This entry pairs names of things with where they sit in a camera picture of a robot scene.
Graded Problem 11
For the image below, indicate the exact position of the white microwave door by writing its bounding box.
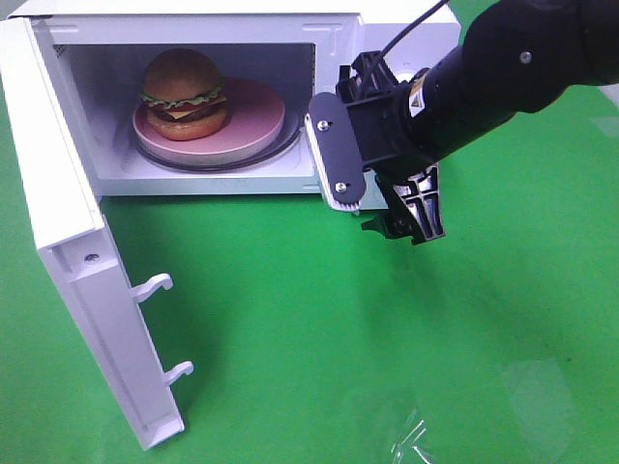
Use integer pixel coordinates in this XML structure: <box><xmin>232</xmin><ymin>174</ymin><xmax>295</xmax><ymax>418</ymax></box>
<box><xmin>1</xmin><ymin>17</ymin><xmax>193</xmax><ymax>449</ymax></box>

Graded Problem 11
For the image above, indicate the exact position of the pink plate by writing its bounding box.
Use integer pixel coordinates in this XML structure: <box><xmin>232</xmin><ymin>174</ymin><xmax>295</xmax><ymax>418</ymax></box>
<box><xmin>133</xmin><ymin>78</ymin><xmax>298</xmax><ymax>171</ymax></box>

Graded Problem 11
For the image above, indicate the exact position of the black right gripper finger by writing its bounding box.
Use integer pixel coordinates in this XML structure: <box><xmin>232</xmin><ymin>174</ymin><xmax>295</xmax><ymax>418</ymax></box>
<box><xmin>336</xmin><ymin>51</ymin><xmax>398</xmax><ymax>97</ymax></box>
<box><xmin>361</xmin><ymin>163</ymin><xmax>445</xmax><ymax>245</ymax></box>

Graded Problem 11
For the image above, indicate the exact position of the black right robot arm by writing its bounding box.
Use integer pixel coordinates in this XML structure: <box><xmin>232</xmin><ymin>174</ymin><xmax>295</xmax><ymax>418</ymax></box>
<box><xmin>337</xmin><ymin>1</ymin><xmax>618</xmax><ymax>244</ymax></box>

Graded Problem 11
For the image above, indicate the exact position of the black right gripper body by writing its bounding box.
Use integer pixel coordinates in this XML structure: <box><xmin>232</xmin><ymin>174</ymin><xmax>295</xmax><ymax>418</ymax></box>
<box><xmin>336</xmin><ymin>67</ymin><xmax>437</xmax><ymax>179</ymax></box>

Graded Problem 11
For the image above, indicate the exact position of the green table mat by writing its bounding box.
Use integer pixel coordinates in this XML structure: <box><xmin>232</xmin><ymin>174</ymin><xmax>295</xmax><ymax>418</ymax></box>
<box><xmin>0</xmin><ymin>0</ymin><xmax>619</xmax><ymax>464</ymax></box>

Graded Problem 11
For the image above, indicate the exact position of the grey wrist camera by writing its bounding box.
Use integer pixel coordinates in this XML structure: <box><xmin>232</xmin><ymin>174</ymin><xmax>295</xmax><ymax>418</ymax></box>
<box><xmin>305</xmin><ymin>92</ymin><xmax>367</xmax><ymax>212</ymax></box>

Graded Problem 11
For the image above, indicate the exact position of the glass microwave turntable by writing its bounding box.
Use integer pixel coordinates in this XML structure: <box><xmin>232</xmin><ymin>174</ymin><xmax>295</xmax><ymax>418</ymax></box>
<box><xmin>133</xmin><ymin>108</ymin><xmax>301</xmax><ymax>173</ymax></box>

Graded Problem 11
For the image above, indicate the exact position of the white partition panel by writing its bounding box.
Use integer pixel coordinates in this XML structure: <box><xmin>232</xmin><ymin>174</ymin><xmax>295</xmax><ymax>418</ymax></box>
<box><xmin>603</xmin><ymin>84</ymin><xmax>619</xmax><ymax>106</ymax></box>

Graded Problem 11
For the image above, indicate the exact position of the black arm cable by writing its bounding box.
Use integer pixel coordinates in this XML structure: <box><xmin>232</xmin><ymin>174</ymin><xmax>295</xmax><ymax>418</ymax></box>
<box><xmin>379</xmin><ymin>0</ymin><xmax>451</xmax><ymax>57</ymax></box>

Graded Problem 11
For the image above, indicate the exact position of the burger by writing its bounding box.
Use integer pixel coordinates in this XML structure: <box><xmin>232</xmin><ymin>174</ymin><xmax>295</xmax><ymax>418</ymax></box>
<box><xmin>141</xmin><ymin>48</ymin><xmax>227</xmax><ymax>141</ymax></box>

